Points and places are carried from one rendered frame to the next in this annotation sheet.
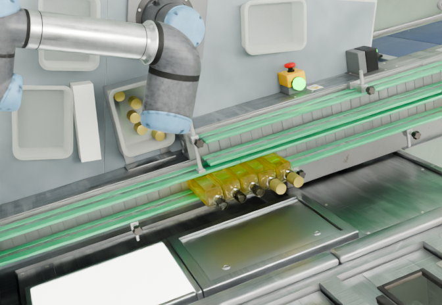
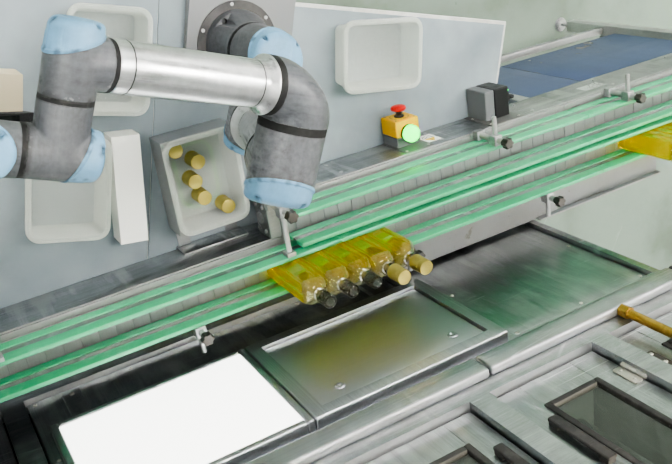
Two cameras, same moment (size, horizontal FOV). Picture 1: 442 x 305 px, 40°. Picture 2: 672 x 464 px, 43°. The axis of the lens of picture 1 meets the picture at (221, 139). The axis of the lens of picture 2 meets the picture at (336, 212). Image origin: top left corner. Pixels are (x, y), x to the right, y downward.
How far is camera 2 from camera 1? 0.25 m
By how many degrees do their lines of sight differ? 9
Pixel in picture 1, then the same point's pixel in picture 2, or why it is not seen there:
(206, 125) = not seen: hidden behind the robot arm
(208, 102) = not seen: hidden behind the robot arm
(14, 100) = (96, 167)
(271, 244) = (394, 351)
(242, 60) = (335, 100)
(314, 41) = (427, 75)
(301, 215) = (425, 311)
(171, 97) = (293, 160)
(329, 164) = (448, 240)
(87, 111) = (130, 173)
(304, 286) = (451, 408)
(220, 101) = not seen: hidden behind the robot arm
